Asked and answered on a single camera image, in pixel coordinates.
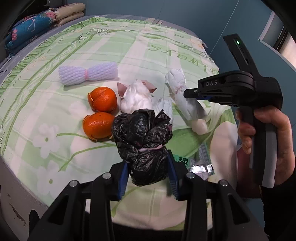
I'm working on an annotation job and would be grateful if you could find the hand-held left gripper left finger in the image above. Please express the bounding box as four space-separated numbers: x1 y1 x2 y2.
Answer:
26 162 130 241

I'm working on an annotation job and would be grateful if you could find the orange peel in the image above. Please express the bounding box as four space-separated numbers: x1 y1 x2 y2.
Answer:
83 112 115 141
87 86 116 113

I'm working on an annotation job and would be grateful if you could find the window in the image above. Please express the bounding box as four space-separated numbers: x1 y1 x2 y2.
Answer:
258 10 296 70

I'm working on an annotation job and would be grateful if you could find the pink balloon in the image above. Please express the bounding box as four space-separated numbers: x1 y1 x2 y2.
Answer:
117 79 158 99

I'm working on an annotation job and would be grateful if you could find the white foam net sleeve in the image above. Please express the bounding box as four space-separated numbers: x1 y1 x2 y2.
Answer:
58 61 119 87

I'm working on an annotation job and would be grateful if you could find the small white tissue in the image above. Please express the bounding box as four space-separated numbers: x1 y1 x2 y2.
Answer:
191 118 208 135

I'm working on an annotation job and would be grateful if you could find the green silver snack wrapper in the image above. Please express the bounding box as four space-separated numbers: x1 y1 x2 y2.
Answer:
173 142 214 181

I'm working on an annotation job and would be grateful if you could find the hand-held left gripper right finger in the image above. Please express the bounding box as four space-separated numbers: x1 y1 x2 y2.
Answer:
166 149 270 241

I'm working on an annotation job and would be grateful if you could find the beige folded quilt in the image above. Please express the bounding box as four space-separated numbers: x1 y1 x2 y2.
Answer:
50 2 85 26

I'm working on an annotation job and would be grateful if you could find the person's right forearm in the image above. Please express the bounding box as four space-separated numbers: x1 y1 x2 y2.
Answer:
260 155 296 241

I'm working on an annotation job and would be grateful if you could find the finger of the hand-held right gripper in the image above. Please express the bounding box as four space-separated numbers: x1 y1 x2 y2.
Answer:
183 88 211 102

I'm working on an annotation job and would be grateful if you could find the black plastic bag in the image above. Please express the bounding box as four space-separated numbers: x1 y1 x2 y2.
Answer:
111 109 173 187

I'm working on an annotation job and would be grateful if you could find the white knotted paper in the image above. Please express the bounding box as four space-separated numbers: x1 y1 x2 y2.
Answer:
165 69 208 121

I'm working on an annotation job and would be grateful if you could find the person's right hand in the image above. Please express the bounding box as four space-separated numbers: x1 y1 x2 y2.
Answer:
235 108 296 186

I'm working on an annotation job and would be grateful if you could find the green floral blanket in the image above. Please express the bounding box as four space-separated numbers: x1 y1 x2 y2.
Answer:
0 16 238 232

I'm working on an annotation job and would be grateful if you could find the blue floral folded quilt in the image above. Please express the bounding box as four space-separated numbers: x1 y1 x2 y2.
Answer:
5 11 57 57

